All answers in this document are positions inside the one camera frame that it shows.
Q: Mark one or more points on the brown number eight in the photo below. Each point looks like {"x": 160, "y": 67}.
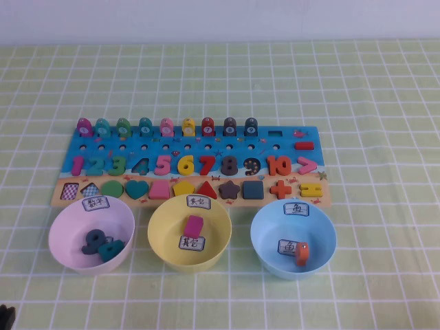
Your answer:
{"x": 229, "y": 165}

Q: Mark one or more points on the teal heart block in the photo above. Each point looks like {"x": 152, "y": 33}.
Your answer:
{"x": 137, "y": 189}

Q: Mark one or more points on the turquoise fish piece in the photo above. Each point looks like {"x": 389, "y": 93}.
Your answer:
{"x": 145, "y": 129}

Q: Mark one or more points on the green number three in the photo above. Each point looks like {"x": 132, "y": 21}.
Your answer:
{"x": 118, "y": 166}

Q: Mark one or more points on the teal number four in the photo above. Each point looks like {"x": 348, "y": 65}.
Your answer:
{"x": 111, "y": 251}

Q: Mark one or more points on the magenta fish piece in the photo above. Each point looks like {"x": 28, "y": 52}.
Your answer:
{"x": 84, "y": 129}

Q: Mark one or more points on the red number seven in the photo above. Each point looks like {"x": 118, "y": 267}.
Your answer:
{"x": 207, "y": 165}

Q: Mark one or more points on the orange plus sign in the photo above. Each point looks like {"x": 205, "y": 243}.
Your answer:
{"x": 280, "y": 190}

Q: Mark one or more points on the dark blue square block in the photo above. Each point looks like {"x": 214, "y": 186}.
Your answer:
{"x": 253, "y": 190}

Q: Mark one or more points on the green circle block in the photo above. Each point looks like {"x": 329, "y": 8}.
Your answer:
{"x": 112, "y": 190}

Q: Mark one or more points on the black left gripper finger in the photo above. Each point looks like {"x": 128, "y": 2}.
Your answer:
{"x": 2, "y": 316}
{"x": 11, "y": 314}

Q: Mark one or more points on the white paper label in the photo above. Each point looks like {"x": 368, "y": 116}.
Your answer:
{"x": 198, "y": 202}
{"x": 297, "y": 209}
{"x": 287, "y": 247}
{"x": 95, "y": 203}
{"x": 191, "y": 243}

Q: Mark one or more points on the pink plastic bowl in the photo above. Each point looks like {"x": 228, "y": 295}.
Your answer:
{"x": 68, "y": 233}

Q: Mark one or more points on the magenta rectangle block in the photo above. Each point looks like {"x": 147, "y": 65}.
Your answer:
{"x": 193, "y": 227}

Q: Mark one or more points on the dark blue number nine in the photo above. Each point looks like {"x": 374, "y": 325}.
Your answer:
{"x": 90, "y": 242}

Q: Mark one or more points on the red fish piece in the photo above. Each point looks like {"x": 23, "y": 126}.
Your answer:
{"x": 208, "y": 128}

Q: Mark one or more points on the red minus sign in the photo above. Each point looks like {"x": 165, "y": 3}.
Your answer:
{"x": 304, "y": 145}

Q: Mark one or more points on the yellow pentagon block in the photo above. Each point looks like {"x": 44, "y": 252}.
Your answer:
{"x": 184, "y": 189}

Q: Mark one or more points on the teal fish piece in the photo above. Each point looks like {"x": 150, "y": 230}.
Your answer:
{"x": 102, "y": 129}

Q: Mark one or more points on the green checked tablecloth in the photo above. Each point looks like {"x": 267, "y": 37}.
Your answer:
{"x": 220, "y": 86}

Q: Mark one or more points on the dark blue fish piece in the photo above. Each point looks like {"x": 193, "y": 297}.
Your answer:
{"x": 251, "y": 128}

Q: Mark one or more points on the yellow number six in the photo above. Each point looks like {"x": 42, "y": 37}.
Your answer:
{"x": 183, "y": 166}

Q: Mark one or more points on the yellow plastic bowl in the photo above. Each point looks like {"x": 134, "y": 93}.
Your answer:
{"x": 161, "y": 233}

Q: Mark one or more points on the pink fish piece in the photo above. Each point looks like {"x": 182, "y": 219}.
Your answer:
{"x": 167, "y": 129}

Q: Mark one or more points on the magenta number one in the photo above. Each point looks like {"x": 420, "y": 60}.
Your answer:
{"x": 77, "y": 166}

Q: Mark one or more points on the orange fish piece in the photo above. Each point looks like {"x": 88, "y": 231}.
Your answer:
{"x": 302, "y": 254}

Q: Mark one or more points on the pink number five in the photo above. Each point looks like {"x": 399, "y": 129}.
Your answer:
{"x": 161, "y": 170}

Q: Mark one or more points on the orange number ten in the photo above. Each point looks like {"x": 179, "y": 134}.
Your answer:
{"x": 272, "y": 165}

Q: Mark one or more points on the yellow fish piece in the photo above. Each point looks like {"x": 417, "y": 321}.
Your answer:
{"x": 188, "y": 129}

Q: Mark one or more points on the teal number two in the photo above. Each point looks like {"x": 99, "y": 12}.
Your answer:
{"x": 94, "y": 170}

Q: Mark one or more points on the pink greater-than sign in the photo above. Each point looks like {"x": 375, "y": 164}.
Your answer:
{"x": 311, "y": 165}

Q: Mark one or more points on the pink trapezoid block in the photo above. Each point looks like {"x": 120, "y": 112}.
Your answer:
{"x": 159, "y": 192}

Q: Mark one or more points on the red triangle block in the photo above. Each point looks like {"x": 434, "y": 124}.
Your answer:
{"x": 206, "y": 192}

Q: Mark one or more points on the green fish piece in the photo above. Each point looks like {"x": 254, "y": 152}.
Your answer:
{"x": 123, "y": 129}

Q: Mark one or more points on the yellow equals sign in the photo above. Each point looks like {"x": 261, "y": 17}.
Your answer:
{"x": 311, "y": 186}

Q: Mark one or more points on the brown fish piece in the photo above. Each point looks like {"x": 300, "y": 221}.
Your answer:
{"x": 230, "y": 128}

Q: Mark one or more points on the wooden ocean puzzle board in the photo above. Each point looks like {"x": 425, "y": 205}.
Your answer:
{"x": 227, "y": 151}

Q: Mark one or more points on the brown star block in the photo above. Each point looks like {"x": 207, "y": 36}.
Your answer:
{"x": 229, "y": 190}

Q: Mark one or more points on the blue plastic bowl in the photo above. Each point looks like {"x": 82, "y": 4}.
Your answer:
{"x": 319, "y": 240}

